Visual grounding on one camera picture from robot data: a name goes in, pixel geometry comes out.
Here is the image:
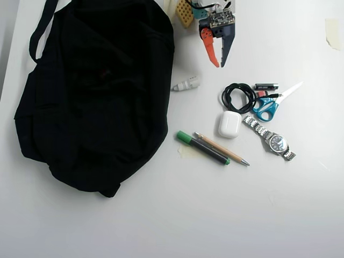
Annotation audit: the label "navy gripper with board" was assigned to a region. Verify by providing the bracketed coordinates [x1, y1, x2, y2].
[198, 10, 237, 68]

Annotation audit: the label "black fabric bag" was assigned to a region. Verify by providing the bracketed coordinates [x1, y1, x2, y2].
[13, 0, 175, 198]

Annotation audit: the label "clear dropper bottle white cap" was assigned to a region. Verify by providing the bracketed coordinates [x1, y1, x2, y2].
[171, 75, 202, 92]

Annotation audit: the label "yellow perforated plastic part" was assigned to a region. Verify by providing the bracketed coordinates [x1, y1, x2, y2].
[175, 0, 195, 28]

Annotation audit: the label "white earbuds case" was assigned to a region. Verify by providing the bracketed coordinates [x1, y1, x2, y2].
[217, 110, 241, 140]

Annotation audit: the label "green black marker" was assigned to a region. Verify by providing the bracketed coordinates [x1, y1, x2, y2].
[176, 130, 231, 166]

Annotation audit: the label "wooden ballpoint pen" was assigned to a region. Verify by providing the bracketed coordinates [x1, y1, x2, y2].
[193, 131, 250, 167]

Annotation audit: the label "yellowish tape patch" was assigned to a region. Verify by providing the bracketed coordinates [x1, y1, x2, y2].
[177, 144, 201, 159]

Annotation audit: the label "silver metal wristwatch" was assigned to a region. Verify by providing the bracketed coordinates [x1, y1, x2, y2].
[242, 115, 297, 162]

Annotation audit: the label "beige masking tape piece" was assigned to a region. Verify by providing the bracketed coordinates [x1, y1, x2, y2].
[325, 18, 342, 51]

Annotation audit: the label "black braided cable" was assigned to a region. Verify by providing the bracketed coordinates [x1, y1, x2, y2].
[221, 82, 282, 115]

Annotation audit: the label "blue handled white scissors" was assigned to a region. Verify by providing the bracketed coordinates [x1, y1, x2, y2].
[252, 81, 304, 122]

